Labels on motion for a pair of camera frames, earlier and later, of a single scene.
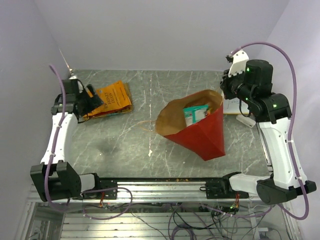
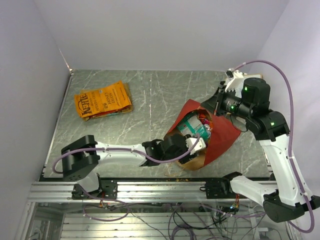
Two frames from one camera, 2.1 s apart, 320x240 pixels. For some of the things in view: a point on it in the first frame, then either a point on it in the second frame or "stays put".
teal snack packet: x=193 y=114 to x=191 y=127
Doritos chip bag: x=128 y=109 stays put
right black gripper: x=226 y=81 to x=214 y=104
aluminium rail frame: x=160 y=208 stays put
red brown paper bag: x=205 y=137 to x=223 y=135
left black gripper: x=95 y=101 to x=188 y=157
